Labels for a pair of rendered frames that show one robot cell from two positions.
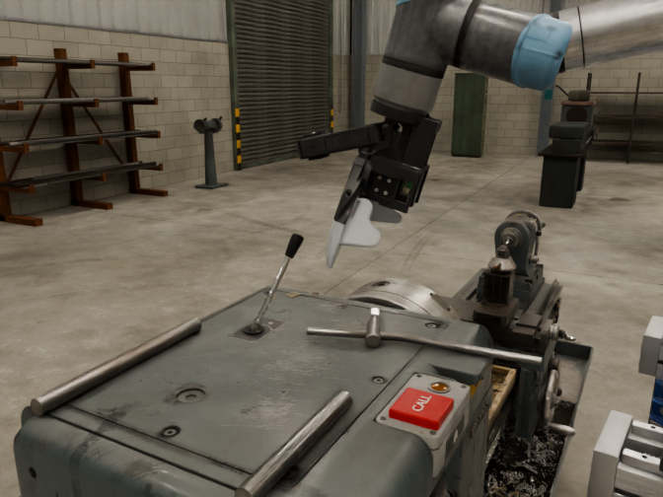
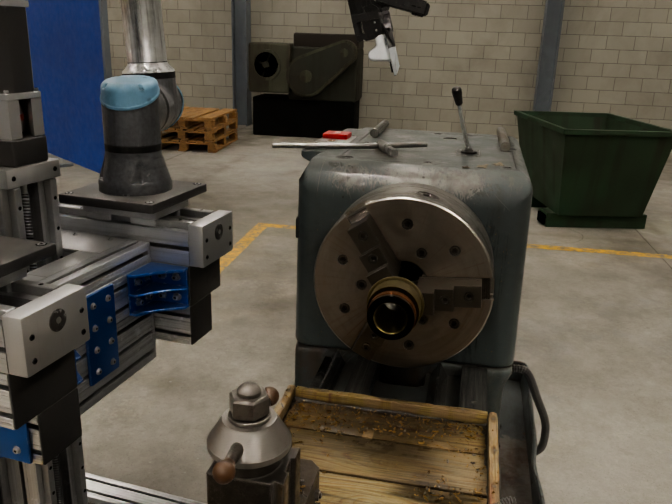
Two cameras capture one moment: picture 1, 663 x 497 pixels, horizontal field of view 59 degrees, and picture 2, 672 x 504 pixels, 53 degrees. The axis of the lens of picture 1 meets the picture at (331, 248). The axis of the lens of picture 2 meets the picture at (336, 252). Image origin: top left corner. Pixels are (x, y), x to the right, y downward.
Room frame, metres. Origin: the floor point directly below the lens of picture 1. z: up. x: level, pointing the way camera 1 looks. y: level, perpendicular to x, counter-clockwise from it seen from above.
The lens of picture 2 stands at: (2.16, -0.58, 1.49)
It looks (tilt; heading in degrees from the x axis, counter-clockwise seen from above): 18 degrees down; 163
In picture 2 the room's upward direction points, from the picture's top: 2 degrees clockwise
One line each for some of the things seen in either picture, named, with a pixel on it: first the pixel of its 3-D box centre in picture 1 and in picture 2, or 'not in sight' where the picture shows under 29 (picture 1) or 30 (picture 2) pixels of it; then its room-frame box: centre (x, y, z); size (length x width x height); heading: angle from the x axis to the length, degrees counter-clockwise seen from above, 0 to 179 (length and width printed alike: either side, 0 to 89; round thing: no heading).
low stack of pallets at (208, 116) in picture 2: not in sight; (197, 128); (-7.16, 0.29, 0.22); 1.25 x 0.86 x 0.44; 156
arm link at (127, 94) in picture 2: not in sight; (132, 109); (0.68, -0.58, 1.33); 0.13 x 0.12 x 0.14; 160
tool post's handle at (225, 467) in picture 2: not in sight; (229, 463); (1.66, -0.52, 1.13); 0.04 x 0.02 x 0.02; 151
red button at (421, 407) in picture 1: (421, 410); (337, 136); (0.61, -0.11, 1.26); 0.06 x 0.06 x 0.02; 61
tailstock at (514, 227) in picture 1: (513, 251); not in sight; (2.17, -0.70, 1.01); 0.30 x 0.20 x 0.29; 151
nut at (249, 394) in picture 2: (502, 250); (249, 400); (1.62, -0.49, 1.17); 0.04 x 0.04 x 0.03
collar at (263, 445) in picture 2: (501, 261); (249, 430); (1.62, -0.49, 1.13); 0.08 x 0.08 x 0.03
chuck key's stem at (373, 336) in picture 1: (374, 325); (387, 148); (0.84, -0.07, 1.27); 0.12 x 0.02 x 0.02; 174
